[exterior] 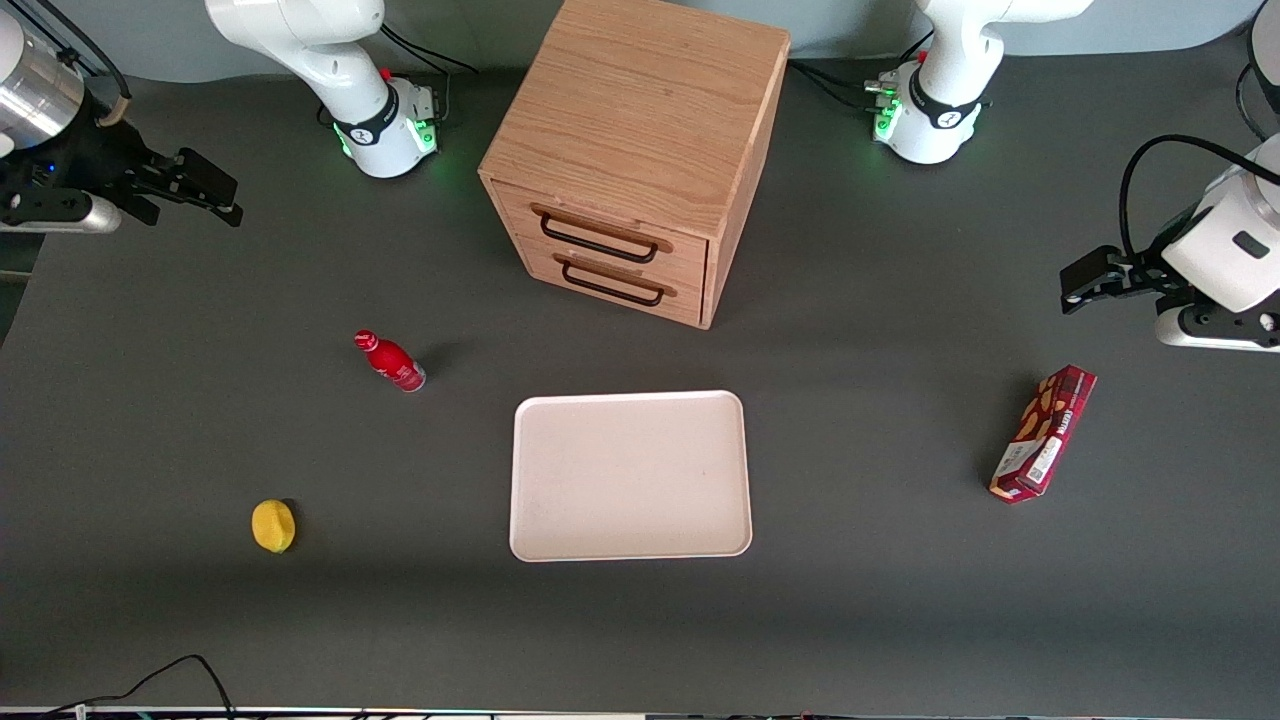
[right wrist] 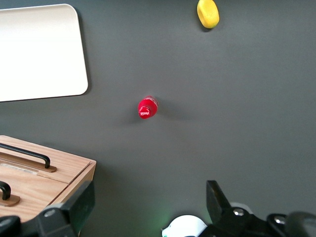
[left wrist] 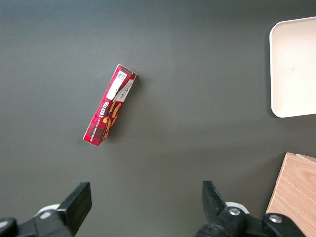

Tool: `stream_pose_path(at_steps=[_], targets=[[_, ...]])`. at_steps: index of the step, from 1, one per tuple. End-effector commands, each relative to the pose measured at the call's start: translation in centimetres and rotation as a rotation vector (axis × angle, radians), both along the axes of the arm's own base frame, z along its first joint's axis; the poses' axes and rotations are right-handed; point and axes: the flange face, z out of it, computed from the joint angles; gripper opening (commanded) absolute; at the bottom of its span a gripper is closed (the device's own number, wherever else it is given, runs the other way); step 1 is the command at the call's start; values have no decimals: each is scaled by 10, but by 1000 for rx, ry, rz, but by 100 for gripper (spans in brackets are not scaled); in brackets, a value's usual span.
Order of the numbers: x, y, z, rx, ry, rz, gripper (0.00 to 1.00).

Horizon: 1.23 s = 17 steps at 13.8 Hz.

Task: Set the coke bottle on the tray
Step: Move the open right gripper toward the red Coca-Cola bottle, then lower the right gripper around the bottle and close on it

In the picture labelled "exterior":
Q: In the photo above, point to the yellow lemon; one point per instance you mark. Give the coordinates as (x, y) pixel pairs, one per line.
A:
(273, 526)

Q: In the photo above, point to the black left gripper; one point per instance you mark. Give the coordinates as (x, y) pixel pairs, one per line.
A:
(1141, 272)

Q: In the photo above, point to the wooden drawer front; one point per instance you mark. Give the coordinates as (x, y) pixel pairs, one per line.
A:
(690, 295)
(520, 215)

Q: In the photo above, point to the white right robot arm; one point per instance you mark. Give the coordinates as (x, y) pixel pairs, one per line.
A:
(335, 60)

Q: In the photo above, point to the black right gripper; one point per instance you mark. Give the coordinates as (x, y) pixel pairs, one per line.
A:
(92, 156)

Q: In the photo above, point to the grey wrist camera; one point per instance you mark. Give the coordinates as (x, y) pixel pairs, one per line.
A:
(85, 215)
(1215, 328)

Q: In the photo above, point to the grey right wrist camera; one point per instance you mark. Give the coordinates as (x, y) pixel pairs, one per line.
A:
(85, 215)

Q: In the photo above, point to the cream rectangular plastic tray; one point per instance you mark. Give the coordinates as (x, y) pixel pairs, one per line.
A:
(630, 475)

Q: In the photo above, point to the wooden drawer cabinet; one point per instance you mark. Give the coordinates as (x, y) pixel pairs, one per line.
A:
(640, 120)

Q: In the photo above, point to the red cookie box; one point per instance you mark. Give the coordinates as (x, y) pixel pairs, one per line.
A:
(1043, 432)

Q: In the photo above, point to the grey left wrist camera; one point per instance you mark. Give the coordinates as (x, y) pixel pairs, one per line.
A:
(1215, 328)

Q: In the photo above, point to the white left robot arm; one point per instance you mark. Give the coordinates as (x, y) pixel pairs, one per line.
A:
(945, 60)

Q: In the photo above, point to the red coke bottle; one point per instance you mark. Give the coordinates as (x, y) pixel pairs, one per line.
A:
(393, 362)

